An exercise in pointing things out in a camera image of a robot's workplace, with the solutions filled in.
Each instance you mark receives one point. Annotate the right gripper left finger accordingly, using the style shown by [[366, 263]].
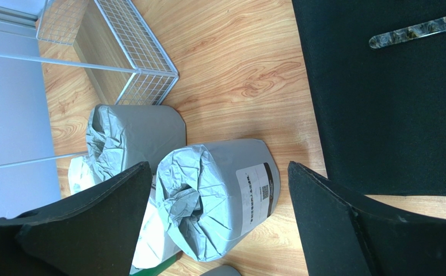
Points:
[[93, 232]]

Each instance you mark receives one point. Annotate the grey toilet paper roll right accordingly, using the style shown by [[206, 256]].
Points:
[[210, 196]]

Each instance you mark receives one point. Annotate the grey toilet paper roll back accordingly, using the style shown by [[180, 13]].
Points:
[[120, 136]]

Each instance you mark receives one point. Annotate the grey toilet paper roll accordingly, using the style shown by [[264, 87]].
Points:
[[210, 196], [120, 136]]

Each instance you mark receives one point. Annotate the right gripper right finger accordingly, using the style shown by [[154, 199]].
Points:
[[343, 232]]

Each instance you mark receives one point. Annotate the white wire shelf rack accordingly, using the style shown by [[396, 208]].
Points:
[[123, 59]]

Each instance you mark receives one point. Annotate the blue plastic cup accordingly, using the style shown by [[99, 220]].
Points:
[[224, 270]]

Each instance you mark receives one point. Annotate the black cloth placemat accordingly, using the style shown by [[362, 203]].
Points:
[[381, 113]]

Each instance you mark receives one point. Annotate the knife with patterned handle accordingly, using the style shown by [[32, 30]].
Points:
[[409, 33]]

